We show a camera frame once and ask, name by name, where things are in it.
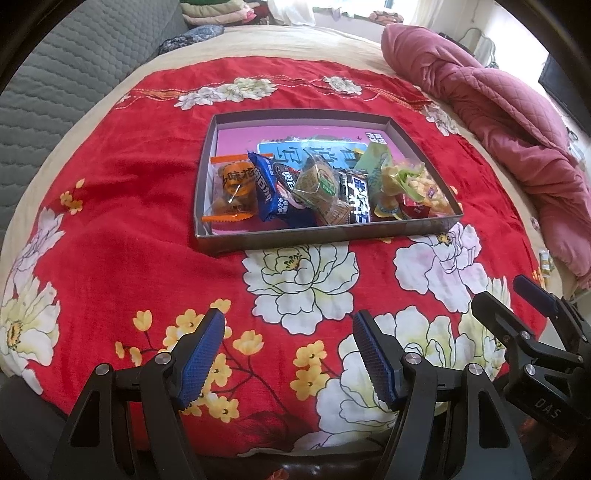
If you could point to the red floral blanket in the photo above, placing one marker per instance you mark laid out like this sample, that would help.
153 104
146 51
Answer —
138 254

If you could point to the black television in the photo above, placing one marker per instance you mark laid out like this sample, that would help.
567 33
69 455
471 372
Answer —
556 83

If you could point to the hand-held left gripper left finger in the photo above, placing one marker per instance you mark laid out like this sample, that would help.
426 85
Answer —
203 355

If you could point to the blue patterned cloth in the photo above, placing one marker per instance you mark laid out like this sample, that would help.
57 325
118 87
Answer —
194 37

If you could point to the white sheer curtain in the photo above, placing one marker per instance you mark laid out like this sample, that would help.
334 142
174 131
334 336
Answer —
291 9

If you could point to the black white snack packet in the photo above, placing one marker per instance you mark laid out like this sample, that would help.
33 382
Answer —
355 196

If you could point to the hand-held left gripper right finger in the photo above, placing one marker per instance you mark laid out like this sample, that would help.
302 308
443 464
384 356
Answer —
374 360

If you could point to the clear yellow puffs packet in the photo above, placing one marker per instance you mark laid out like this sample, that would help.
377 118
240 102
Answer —
431 191

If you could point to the light green snack packet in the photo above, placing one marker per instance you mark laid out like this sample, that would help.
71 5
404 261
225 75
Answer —
371 159

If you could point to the clear green yellow packet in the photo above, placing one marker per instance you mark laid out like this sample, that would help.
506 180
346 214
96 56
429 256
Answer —
397 177

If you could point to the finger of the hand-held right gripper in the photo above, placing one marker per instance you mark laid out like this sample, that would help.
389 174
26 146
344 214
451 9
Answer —
498 318
531 290

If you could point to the blue snack packet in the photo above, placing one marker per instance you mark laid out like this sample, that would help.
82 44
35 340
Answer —
265 180

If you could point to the dark brown snack packet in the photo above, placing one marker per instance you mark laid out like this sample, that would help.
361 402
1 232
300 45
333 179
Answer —
286 177

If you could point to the clear green cracker packet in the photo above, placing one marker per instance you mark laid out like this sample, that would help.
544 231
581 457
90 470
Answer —
314 182
334 213

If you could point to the grey quilted headboard cover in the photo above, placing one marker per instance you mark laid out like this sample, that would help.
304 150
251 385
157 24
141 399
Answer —
69 69

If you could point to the small yellow packet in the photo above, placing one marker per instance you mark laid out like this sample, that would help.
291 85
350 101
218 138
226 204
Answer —
545 263

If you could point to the yellow cartoon snack packet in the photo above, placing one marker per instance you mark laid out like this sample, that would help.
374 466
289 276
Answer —
385 207

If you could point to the orange candy packet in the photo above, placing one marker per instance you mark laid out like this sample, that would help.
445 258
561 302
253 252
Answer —
231 184

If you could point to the pink quilt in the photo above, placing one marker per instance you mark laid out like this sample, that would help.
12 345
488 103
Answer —
508 129

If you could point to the red cartoon snack packet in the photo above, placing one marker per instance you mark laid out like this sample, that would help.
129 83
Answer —
415 211

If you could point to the grey cardboard box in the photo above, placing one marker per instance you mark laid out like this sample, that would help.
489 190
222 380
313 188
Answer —
323 237

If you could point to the stack of folded clothes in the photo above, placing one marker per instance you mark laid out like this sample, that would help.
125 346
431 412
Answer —
212 14

